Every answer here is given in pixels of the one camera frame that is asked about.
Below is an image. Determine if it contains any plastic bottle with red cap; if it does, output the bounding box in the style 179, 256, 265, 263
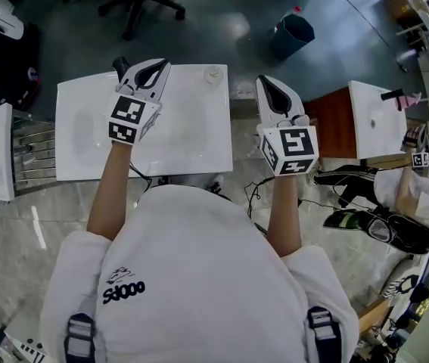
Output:
281, 5, 303, 20

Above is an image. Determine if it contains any black cabinet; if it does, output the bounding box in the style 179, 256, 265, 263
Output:
0, 20, 44, 121

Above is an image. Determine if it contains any cardboard box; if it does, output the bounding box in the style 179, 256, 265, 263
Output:
385, 0, 429, 26

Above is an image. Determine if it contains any person's left forearm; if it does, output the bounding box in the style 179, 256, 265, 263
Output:
85, 141, 136, 242

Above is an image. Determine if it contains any dark harness strap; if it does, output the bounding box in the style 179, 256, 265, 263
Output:
306, 306, 343, 363
64, 313, 97, 363

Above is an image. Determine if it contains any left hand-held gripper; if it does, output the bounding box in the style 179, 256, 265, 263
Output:
107, 58, 173, 145

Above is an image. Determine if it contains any dark blue waste bin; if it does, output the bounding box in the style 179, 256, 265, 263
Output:
269, 13, 316, 62

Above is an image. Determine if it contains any white sink with wooden cabinet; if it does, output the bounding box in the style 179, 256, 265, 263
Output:
303, 80, 409, 161

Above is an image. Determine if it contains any clear bottle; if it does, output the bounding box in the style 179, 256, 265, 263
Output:
204, 66, 225, 85

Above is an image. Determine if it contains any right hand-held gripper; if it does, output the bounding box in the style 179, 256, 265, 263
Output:
255, 74, 320, 177

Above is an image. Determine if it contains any metal rack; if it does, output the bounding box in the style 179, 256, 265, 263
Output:
11, 109, 57, 197

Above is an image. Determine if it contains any black cable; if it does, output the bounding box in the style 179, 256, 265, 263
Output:
127, 160, 154, 204
243, 175, 277, 219

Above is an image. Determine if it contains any black faucet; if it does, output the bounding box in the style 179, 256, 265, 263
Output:
112, 56, 132, 79

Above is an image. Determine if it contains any person's shoe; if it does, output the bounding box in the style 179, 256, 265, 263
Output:
205, 173, 225, 195

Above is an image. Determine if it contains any person's right forearm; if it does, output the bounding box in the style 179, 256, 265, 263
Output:
266, 172, 303, 259

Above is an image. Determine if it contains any person's white shirt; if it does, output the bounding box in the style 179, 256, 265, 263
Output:
39, 185, 361, 363

